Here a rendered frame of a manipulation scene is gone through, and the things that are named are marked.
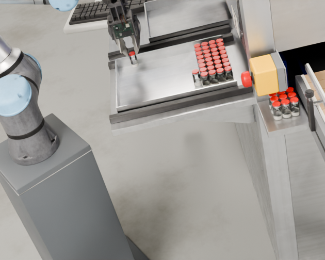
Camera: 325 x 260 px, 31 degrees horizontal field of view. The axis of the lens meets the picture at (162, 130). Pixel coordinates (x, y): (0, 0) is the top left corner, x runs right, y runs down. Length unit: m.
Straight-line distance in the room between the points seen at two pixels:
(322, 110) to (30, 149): 0.82
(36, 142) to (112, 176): 1.13
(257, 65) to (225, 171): 1.28
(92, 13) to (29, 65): 0.64
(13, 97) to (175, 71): 0.48
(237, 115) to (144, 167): 1.14
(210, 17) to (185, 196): 0.92
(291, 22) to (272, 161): 0.45
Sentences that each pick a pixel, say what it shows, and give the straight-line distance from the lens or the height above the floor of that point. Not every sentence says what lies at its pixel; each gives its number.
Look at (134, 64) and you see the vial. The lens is 1.78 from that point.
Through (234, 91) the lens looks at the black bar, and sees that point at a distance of 1.60.
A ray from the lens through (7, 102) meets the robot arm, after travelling 1.65.
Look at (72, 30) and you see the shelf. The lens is 2.36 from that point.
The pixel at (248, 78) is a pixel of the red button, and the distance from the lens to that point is 1.45.
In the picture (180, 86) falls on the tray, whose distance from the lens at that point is 1.69.
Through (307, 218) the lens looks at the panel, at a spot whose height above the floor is 0.38.
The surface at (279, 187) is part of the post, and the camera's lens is 1.81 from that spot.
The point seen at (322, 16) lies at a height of 1.09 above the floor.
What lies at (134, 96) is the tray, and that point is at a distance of 1.70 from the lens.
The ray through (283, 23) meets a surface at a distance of 1.47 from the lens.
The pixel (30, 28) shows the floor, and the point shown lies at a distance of 4.39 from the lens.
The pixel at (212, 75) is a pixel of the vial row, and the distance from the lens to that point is 1.63.
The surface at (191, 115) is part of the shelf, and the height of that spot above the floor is 0.87.
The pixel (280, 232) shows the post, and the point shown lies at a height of 0.34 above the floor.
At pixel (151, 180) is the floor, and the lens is 2.72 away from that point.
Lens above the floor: 1.83
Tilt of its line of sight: 38 degrees down
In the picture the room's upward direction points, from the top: 16 degrees counter-clockwise
